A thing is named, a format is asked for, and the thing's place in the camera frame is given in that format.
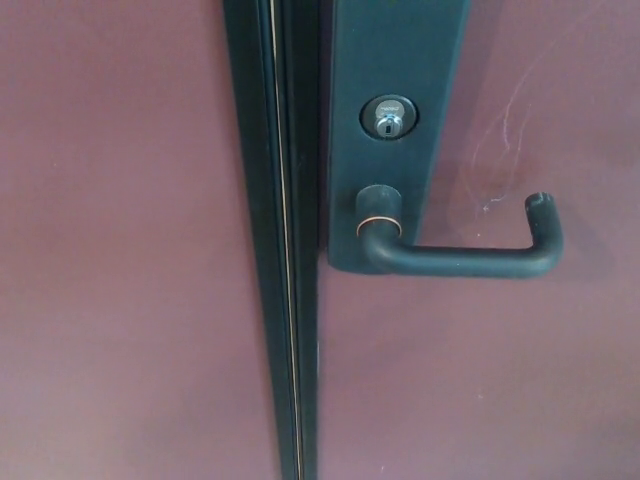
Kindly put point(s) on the black door edge strip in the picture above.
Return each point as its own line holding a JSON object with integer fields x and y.
{"x": 260, "y": 225}

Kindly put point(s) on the silver lock cylinder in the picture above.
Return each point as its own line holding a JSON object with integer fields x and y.
{"x": 388, "y": 120}

